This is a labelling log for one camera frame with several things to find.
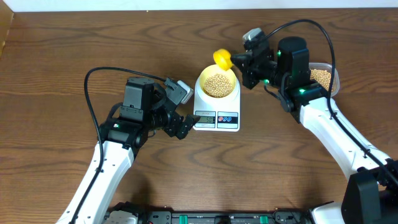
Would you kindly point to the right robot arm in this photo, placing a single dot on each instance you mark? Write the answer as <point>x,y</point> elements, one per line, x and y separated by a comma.
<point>371,193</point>

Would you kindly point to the soybeans in bowl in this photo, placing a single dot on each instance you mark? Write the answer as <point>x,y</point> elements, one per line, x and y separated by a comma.
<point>218,86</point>

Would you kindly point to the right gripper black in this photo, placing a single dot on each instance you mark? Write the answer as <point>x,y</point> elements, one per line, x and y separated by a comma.
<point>246,61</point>

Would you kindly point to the pale yellow bowl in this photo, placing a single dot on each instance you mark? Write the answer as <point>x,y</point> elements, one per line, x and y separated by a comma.
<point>214,69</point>

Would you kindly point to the yellow measuring scoop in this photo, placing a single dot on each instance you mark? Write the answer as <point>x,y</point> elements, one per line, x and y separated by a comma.
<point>223,59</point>

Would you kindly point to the soybeans in container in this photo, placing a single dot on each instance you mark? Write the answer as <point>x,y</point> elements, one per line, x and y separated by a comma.
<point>323,77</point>

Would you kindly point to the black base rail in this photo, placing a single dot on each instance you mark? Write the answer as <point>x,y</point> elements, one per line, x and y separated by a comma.
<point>130,213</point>

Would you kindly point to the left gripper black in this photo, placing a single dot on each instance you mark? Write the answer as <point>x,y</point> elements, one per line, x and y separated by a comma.
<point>189,121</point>

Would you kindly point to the white digital kitchen scale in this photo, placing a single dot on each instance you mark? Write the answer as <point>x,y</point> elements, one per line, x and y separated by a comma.
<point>217,114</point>

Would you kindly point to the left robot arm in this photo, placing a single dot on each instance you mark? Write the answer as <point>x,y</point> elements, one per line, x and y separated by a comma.
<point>147,107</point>

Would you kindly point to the clear plastic container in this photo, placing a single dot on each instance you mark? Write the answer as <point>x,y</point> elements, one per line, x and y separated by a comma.
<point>328,67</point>

